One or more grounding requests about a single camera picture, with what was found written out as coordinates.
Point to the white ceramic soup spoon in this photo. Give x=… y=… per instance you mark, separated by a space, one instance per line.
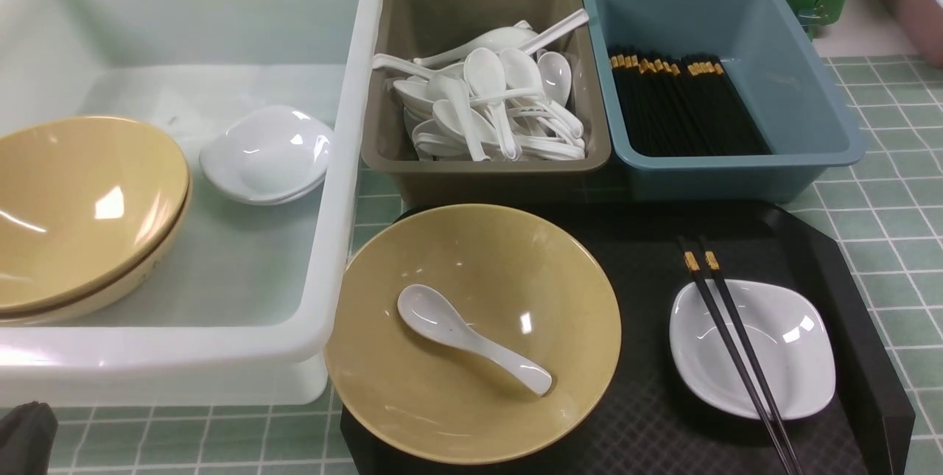
x=432 y=316

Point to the yellow noodle bowl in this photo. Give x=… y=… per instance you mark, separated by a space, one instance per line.
x=515 y=278

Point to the white square sauce dish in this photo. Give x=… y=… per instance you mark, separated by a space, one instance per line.
x=788 y=336

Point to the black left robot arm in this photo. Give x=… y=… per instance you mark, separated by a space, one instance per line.
x=28 y=433

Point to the lower stacked yellow bowl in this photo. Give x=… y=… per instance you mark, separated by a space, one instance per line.
x=111 y=293

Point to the stacked yellow bowl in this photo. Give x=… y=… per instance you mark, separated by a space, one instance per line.
x=83 y=200
x=111 y=293

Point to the upper stacked yellow bowl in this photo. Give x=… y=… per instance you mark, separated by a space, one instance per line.
x=83 y=200

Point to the pile of white spoons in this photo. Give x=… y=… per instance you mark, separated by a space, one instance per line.
x=499 y=97

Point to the brown plastic spoon bin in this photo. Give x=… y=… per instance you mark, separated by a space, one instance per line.
x=412 y=28

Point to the white sauce dish in tub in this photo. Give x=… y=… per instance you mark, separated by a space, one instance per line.
x=273 y=155

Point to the bundle of black chopsticks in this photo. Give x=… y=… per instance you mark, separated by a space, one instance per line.
x=682 y=106

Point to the black plastic serving tray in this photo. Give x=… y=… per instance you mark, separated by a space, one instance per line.
x=649 y=421

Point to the large white plastic tub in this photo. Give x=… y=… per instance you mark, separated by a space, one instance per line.
x=240 y=309

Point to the blue plastic chopstick bin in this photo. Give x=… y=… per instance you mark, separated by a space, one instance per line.
x=776 y=69

